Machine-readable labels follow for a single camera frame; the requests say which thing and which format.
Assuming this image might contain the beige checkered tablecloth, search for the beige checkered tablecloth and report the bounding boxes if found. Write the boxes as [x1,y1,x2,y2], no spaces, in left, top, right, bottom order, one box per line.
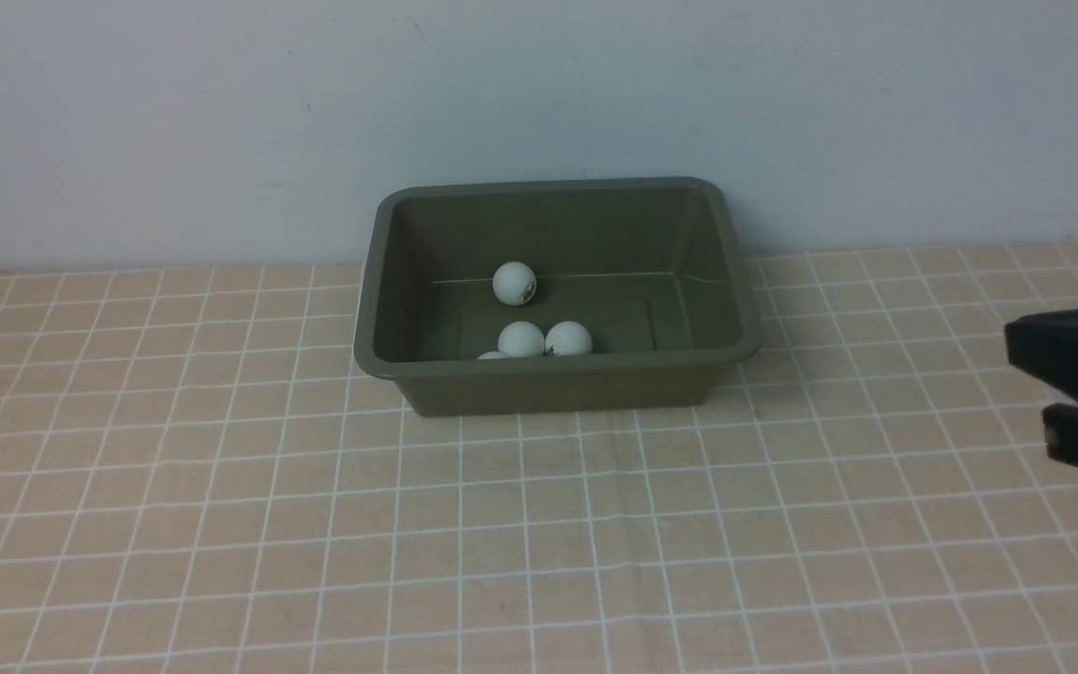
[0,242,1078,673]

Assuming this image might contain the olive green plastic bin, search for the olive green plastic bin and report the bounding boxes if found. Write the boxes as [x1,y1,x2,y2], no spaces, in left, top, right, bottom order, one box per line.
[354,178,765,418]

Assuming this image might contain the white ping-pong ball logo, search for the white ping-pong ball logo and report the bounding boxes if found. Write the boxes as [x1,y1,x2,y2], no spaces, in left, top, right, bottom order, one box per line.
[544,321,593,357]

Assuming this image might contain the white ping-pong ball with logo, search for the white ping-pong ball with logo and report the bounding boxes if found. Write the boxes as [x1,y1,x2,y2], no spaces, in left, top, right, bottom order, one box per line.
[490,261,538,307]

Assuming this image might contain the plain white ping-pong ball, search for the plain white ping-pong ball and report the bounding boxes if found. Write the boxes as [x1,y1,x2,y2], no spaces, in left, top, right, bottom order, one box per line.
[497,321,545,358]

